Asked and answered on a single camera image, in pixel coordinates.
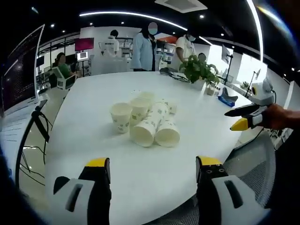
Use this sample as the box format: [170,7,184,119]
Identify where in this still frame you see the blue tissue packet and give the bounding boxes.
[217,86,239,108]

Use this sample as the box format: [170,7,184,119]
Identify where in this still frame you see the black items on table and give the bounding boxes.
[159,67,189,83]

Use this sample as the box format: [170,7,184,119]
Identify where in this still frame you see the grey mesh office chair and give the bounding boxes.
[224,130,278,211]

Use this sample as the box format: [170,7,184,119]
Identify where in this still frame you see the white table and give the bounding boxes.
[44,70,258,225]

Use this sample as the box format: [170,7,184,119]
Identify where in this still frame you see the white office chair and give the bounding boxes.
[52,66,76,91]

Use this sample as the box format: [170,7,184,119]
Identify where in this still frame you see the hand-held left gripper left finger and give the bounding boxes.
[48,157,112,225]

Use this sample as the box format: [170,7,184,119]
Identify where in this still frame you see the green potted plant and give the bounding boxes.
[179,54,220,91]

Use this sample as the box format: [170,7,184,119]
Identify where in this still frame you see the person's right hand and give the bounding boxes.
[262,103,294,130]

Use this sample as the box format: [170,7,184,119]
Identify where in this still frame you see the large dark display screen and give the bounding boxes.
[0,23,45,115]

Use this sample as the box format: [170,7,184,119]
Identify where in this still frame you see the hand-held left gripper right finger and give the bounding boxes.
[195,155,261,225]

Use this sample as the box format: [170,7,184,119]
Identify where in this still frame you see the person's dark clothing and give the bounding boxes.
[267,127,300,225]

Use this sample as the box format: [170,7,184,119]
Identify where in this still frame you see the cluster of patterned paper cups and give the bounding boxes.
[110,91,181,148]

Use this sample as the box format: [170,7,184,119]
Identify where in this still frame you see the small beige cup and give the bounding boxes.
[206,82,217,97]

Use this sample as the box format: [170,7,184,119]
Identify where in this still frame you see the pink wall screen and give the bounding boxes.
[75,37,95,51]

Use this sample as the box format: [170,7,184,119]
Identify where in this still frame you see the small computer monitor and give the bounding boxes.
[77,51,90,62]

